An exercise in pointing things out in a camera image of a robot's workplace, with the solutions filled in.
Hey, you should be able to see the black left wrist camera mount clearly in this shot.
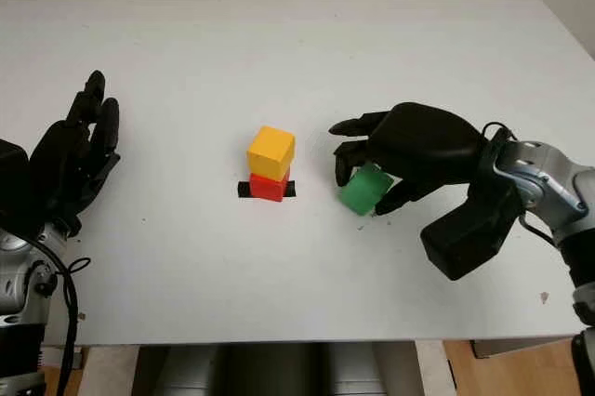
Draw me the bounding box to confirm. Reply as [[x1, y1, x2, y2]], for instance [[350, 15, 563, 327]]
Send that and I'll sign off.
[[0, 137, 34, 231]]

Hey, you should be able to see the white table leg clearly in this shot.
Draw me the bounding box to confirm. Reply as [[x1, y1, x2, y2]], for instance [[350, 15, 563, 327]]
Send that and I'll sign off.
[[73, 344, 140, 396], [415, 339, 451, 396]]

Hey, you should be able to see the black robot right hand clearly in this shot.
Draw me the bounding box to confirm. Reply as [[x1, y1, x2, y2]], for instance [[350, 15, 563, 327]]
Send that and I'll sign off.
[[327, 101, 488, 218]]

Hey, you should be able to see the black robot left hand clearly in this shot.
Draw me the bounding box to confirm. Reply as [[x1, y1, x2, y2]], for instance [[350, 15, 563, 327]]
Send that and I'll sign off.
[[27, 69, 123, 236]]

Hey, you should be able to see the grey robot torso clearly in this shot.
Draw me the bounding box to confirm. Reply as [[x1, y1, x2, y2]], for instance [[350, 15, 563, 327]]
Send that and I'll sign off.
[[134, 343, 388, 396]]

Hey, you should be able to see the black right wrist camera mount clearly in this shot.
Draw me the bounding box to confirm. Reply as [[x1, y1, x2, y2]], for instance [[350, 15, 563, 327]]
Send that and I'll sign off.
[[419, 180, 522, 283]]

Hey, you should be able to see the red wooden block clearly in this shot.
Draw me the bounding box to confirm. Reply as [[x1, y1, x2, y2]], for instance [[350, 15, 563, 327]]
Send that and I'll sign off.
[[249, 167, 292, 205]]

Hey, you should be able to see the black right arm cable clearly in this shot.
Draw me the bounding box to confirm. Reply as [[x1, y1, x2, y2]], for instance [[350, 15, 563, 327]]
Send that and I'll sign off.
[[482, 121, 562, 244]]

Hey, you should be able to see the yellow wooden block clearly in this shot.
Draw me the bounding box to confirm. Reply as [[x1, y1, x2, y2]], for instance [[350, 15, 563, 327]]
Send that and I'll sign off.
[[245, 125, 298, 180]]

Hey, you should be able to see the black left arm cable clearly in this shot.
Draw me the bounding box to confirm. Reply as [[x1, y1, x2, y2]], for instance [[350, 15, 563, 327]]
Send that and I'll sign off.
[[21, 231, 92, 396]]

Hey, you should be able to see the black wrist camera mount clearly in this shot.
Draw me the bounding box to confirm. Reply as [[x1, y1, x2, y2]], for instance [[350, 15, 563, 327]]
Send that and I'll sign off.
[[419, 180, 522, 283], [0, 137, 34, 231]]

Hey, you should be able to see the green wooden block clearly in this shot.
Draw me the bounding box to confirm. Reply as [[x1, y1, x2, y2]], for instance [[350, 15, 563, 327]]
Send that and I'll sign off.
[[337, 162, 394, 217]]

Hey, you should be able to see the black tape strip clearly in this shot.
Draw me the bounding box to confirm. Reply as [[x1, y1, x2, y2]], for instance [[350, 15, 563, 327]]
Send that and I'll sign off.
[[236, 180, 298, 200]]

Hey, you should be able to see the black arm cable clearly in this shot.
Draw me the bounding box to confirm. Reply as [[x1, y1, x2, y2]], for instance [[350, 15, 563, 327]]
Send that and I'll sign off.
[[482, 121, 562, 244], [21, 231, 92, 396]]

